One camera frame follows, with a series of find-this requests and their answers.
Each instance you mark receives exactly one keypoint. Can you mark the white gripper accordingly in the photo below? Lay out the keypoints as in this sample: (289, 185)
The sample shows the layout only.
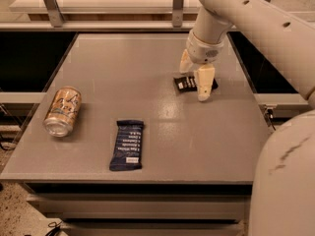
(203, 50)

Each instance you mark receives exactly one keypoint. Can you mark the black chocolate rxbar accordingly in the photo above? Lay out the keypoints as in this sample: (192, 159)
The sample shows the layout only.
(185, 84)

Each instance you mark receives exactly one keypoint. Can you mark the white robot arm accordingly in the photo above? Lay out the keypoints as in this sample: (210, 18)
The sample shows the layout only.
(278, 50)

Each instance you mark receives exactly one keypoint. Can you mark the dark blue rxbar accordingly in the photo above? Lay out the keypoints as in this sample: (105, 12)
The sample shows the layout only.
(128, 146)

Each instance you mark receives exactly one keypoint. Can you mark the orange soda can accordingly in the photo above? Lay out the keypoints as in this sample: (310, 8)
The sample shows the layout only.
(62, 112)

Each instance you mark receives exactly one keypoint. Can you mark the grey drawer cabinet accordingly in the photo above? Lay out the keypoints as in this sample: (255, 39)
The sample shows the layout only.
(94, 209)

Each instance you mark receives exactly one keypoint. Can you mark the metal frame rail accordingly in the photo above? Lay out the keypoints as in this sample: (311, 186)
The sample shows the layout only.
(174, 12)

